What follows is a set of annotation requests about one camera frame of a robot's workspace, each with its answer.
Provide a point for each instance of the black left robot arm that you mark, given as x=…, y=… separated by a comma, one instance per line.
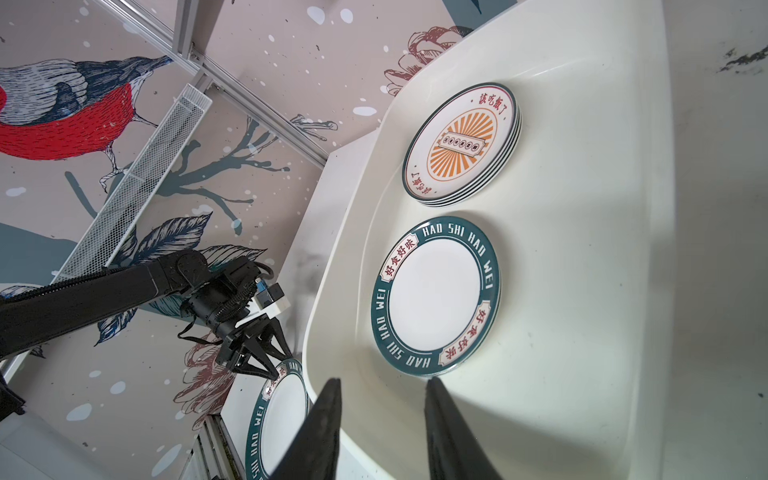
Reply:
x=43, y=314

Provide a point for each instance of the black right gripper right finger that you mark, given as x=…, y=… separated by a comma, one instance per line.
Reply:
x=453, y=450

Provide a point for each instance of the white mesh wall shelf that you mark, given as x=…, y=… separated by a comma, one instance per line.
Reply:
x=117, y=218

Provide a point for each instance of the orange sunburst plate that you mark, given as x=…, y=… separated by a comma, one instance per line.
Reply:
x=462, y=145

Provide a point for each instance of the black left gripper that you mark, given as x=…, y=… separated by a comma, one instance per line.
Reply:
x=222, y=299

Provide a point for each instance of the white plastic bin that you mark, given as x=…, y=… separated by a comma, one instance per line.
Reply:
x=570, y=382

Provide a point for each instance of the horizontal aluminium frame bar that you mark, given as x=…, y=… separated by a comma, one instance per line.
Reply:
x=193, y=19

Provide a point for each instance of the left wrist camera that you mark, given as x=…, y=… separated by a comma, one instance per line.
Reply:
x=270, y=300

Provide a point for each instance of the green rim plate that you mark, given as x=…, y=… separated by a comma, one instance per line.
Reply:
x=435, y=296
x=278, y=414

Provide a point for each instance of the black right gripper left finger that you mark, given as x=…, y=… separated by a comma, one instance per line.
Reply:
x=314, y=452

